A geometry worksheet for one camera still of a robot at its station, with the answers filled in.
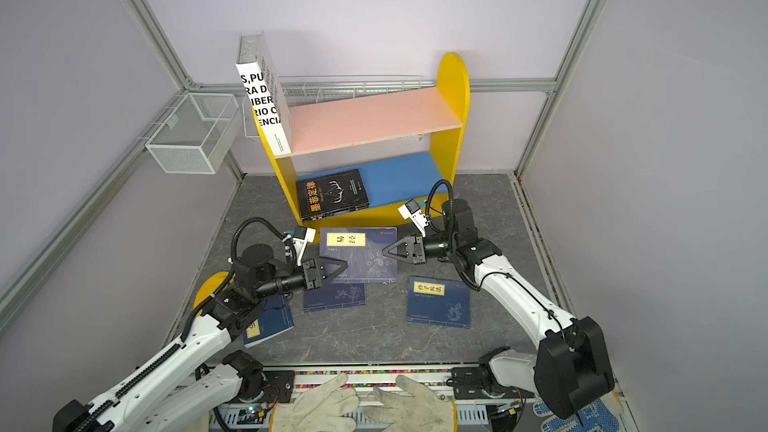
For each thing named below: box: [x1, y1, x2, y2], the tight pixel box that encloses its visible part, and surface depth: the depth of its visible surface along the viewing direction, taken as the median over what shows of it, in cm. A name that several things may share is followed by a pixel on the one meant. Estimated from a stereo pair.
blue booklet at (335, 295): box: [304, 282, 366, 312], surface depth 90 cm
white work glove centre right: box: [364, 374, 455, 432], surface depth 72 cm
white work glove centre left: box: [270, 372, 360, 432], surface depth 72 cm
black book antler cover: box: [296, 168, 370, 223], surface depth 93 cm
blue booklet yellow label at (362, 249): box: [320, 227, 398, 284], surface depth 71 cm
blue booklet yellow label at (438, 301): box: [406, 276, 471, 329], surface depth 89 cm
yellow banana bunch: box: [193, 271, 229, 309], surface depth 89 cm
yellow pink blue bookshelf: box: [254, 53, 470, 244], surface depth 86 cm
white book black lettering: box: [235, 31, 292, 157], surface depth 60 cm
